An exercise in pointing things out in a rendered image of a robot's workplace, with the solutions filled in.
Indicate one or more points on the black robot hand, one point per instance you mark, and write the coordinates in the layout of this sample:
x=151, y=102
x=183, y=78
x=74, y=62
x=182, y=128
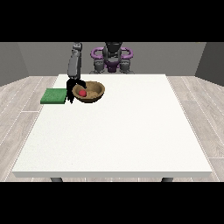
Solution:
x=70, y=87

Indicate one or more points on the brown wooden bowl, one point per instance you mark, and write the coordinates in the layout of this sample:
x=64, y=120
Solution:
x=94, y=94

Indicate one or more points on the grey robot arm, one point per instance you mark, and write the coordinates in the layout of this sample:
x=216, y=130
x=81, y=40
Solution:
x=74, y=64

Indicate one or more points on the small red ball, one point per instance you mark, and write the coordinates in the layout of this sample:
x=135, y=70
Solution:
x=82, y=93

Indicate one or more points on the green square pad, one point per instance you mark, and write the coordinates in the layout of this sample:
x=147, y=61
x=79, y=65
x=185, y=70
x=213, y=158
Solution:
x=54, y=96

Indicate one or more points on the grey robot trunk purple rings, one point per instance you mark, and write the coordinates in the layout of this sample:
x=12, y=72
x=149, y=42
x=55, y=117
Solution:
x=112, y=59

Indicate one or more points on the dark table leg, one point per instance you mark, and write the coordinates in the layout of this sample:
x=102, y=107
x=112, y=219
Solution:
x=167, y=179
x=56, y=179

